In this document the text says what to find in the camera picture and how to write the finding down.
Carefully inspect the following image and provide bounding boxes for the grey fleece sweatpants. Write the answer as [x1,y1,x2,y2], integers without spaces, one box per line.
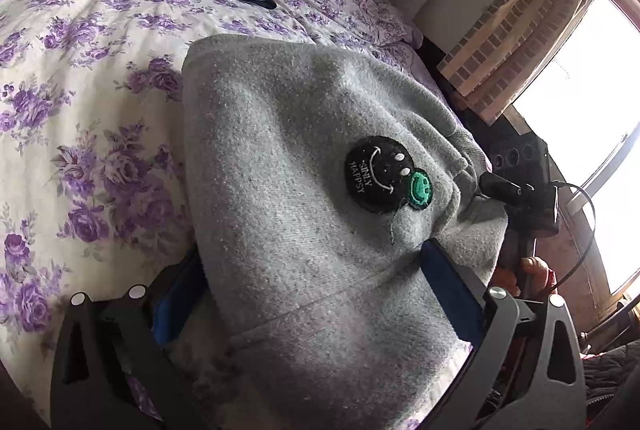
[182,34,508,429]

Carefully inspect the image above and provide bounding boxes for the person right hand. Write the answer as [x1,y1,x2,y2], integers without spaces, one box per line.
[490,257,556,300]

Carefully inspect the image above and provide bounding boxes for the window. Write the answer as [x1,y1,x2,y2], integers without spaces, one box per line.
[510,0,639,312]

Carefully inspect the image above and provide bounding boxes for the beige checked curtain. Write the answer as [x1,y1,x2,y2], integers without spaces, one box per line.
[437,0,589,124]

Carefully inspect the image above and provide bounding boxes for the purple floral bed sheet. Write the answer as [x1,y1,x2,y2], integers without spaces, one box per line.
[1,0,448,429]

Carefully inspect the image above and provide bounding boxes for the black cable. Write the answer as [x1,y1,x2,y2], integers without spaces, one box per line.
[549,178,599,294]

